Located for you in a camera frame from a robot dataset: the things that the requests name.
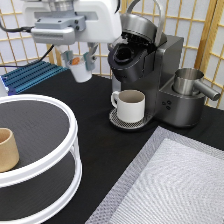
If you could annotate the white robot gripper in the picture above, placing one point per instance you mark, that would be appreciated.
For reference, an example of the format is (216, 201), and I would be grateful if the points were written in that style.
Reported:
(102, 21)

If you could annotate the white coffee pod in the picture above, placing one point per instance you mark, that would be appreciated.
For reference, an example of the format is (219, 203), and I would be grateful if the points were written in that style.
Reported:
(78, 68)

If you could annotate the grey pod coffee machine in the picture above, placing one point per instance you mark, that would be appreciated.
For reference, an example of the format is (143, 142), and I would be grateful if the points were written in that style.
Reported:
(146, 60)

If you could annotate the white ceramic mug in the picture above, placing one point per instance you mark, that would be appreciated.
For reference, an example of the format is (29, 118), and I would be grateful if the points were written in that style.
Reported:
(130, 105)

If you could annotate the steel milk frother jug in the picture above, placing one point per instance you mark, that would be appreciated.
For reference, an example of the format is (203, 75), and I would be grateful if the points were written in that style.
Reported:
(189, 81)

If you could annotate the white two-tier round shelf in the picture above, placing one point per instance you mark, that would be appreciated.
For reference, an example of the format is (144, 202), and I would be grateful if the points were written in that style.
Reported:
(49, 170)

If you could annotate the tan ceramic cup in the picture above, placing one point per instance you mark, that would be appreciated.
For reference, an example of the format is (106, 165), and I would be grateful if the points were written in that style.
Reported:
(9, 155)

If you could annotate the wooden shoji folding screen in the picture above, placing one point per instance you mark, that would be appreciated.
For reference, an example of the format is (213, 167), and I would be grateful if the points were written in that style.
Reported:
(199, 22)

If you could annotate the grey woven placemat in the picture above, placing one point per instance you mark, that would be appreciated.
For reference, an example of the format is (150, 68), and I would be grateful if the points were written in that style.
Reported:
(172, 180)

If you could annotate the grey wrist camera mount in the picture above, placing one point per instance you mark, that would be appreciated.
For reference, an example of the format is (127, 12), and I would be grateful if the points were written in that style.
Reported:
(57, 31)

